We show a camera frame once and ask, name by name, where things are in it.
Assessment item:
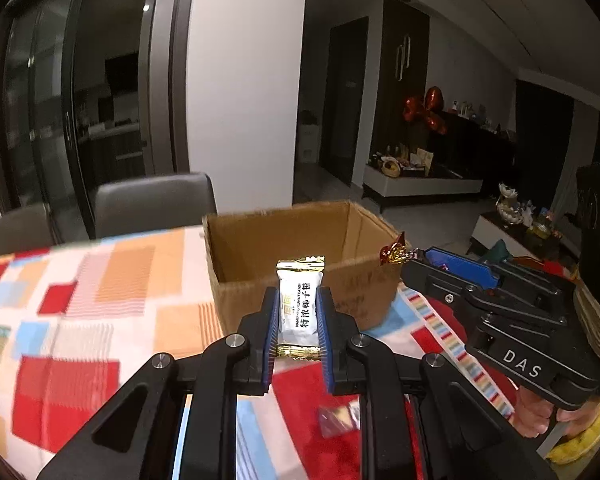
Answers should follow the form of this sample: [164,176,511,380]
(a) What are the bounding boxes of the brown cardboard box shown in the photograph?
[201,200,412,336]

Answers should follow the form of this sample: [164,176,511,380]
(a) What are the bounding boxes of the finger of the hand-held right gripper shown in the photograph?
[425,246,501,286]
[400,259,486,321]

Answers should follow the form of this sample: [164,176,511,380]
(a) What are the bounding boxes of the translucent wrapped nougat candy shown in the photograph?
[317,402,361,436]

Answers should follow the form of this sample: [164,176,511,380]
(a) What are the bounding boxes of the red foil balloons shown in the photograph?
[402,86,448,136]

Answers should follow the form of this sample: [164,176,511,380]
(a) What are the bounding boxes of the white low cabinet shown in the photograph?
[362,162,483,201]

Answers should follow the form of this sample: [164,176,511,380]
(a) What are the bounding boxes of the colourful patchwork tablecloth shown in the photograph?
[0,225,521,480]

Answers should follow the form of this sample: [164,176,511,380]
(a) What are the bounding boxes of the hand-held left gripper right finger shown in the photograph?
[317,287,556,480]

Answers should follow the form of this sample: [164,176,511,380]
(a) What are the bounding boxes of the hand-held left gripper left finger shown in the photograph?
[35,287,279,480]

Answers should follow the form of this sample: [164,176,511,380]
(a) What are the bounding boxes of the glass sliding door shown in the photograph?
[0,0,181,241]

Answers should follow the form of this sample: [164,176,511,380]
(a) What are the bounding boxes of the white side table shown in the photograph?
[472,210,581,263]

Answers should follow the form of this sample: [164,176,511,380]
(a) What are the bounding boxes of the red gold foil candy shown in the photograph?
[378,231,418,266]

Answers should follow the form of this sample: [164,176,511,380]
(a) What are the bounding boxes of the dark tall wardrobe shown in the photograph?
[370,0,431,161]

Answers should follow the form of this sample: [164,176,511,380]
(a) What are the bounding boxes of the white ornament figurine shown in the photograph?
[497,182,529,224]

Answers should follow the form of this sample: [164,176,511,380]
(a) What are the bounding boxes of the person's right hand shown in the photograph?
[512,387,563,438]

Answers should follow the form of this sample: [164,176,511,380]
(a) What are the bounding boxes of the grey dining chair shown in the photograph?
[94,172,218,238]
[0,203,56,256]

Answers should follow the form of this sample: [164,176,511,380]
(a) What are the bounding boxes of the yellow curved object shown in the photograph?
[545,400,600,465]

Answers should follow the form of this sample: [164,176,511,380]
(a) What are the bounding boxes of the white coconut candy packet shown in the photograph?
[275,256,327,361]

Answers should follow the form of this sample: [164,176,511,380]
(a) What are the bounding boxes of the dark interior door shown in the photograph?
[320,17,369,187]

